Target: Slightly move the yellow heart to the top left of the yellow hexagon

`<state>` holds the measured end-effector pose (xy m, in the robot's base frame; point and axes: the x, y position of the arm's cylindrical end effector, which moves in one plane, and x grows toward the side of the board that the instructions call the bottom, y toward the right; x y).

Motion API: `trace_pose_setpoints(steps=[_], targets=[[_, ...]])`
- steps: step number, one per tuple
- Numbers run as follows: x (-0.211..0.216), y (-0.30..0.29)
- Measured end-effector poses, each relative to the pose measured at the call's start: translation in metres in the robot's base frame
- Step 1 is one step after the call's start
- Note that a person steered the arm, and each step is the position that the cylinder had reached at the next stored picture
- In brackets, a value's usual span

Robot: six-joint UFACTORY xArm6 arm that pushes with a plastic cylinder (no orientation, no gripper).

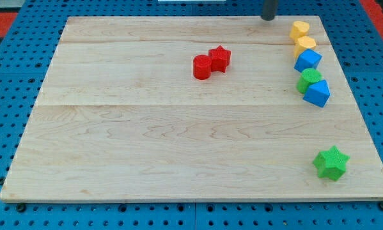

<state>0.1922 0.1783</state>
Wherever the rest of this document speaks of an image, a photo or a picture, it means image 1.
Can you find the yellow hexagon block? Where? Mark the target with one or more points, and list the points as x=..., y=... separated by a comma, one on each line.
x=303, y=43

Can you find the yellow heart block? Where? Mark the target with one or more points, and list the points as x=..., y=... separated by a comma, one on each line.
x=298, y=30

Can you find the wooden board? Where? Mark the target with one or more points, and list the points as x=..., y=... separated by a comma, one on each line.
x=120, y=118

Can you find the red cylinder block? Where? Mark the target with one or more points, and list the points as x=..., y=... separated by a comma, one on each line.
x=202, y=67

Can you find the red star block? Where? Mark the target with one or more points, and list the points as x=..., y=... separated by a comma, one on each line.
x=220, y=58

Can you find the green cylinder block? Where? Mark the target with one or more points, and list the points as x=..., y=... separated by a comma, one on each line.
x=308, y=77

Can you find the blue pentagon block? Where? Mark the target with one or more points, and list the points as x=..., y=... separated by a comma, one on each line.
x=318, y=93

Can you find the blue cube block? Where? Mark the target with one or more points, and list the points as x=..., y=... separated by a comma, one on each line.
x=307, y=59

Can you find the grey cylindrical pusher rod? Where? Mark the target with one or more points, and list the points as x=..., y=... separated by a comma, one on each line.
x=269, y=9

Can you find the green star block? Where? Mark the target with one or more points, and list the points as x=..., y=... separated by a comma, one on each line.
x=331, y=163

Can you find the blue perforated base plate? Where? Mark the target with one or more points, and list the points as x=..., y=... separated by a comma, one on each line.
x=26, y=52

